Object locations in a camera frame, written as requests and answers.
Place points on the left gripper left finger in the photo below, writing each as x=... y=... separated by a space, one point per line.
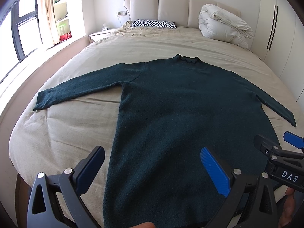
x=87 y=169

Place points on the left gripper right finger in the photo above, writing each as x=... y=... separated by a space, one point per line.
x=219 y=176

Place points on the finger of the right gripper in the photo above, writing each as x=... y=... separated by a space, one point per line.
x=293 y=139

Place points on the dark green knit sweater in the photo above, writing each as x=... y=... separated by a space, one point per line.
x=170 y=109

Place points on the person's right hand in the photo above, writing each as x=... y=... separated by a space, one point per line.
x=288 y=208

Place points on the beige bed with sheet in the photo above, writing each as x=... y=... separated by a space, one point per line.
x=57 y=137

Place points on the white built-in wardrobe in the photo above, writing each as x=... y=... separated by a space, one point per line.
x=278 y=42

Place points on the white nightstand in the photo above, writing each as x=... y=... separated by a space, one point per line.
x=100 y=35

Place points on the red storage box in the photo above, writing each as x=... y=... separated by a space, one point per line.
x=65 y=36

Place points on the folded white duvet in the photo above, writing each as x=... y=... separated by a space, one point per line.
x=222 y=25

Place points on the beige curtain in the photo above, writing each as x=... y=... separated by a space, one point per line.
x=47 y=23

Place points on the green plastic container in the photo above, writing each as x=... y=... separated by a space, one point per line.
x=62 y=29

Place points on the black framed window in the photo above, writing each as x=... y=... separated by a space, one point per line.
x=20 y=31

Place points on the zebra print pillow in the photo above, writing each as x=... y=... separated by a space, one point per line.
x=153 y=23

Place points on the wall power socket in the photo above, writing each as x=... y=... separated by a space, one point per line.
x=121 y=13

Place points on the white wall shelf unit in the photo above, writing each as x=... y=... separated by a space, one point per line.
x=61 y=14

